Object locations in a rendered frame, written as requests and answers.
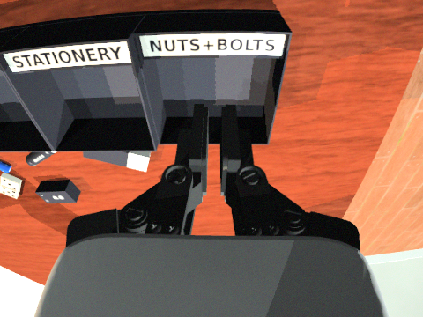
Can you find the dark grey rack of labelled bins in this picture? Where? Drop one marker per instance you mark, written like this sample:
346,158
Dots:
179,58

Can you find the white domino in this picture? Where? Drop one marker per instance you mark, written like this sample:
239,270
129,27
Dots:
10,185

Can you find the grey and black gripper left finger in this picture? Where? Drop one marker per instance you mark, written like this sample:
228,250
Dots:
169,206

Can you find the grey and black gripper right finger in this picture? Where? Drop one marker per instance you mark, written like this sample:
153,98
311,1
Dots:
256,205

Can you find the blue battery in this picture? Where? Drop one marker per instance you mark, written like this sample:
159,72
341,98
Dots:
4,167

